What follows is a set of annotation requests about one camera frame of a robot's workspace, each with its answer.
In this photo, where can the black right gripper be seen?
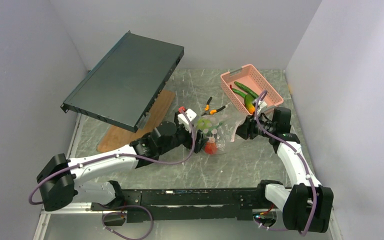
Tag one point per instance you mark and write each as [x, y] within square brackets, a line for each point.
[247, 129]

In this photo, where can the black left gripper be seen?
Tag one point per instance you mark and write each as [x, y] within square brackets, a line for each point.
[200, 141]

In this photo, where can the small orange fake fruit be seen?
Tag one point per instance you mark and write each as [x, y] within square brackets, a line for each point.
[210, 148]

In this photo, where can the clear zip top bag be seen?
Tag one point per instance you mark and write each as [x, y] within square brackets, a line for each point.
[223, 131]

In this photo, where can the green orange fake mango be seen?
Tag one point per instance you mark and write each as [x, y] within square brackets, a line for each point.
[249, 103]

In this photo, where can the green fake chili pepper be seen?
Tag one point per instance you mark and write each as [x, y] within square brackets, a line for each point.
[238, 92]

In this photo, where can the green fake cucumber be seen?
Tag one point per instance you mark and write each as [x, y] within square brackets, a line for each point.
[246, 89]

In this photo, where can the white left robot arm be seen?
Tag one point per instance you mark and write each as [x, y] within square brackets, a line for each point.
[67, 180]

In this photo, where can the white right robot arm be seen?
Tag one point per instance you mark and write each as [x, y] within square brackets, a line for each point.
[307, 206]

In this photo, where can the pink plastic basket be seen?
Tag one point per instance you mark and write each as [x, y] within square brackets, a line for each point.
[247, 80]

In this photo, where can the wooden base board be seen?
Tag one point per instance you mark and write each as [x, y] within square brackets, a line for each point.
[117, 137]

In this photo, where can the dark rack server chassis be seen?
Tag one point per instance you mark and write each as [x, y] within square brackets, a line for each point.
[123, 86]

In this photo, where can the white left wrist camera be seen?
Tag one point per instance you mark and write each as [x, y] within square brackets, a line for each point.
[186, 117]

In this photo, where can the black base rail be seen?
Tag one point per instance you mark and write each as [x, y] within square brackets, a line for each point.
[193, 204]

